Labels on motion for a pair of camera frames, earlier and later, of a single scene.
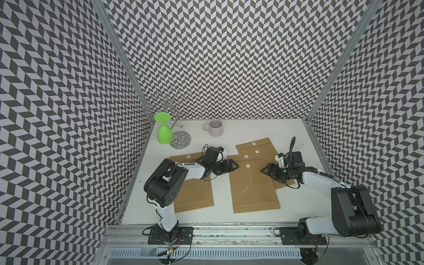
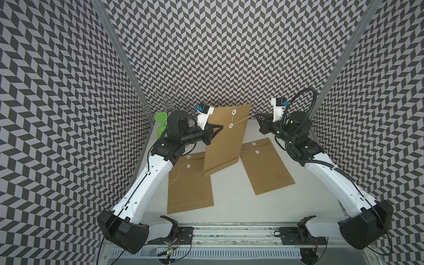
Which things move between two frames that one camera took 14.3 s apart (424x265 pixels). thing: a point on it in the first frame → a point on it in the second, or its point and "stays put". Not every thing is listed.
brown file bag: [252, 190] → [225, 146]
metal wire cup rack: [174, 102] stays put
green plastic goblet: [164, 132] stays put
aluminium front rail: [125, 235] stays put
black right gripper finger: [277, 179] → [265, 128]
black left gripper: [231, 169] → [208, 132]
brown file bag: [194, 194] stays put
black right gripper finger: [269, 168] → [264, 118]
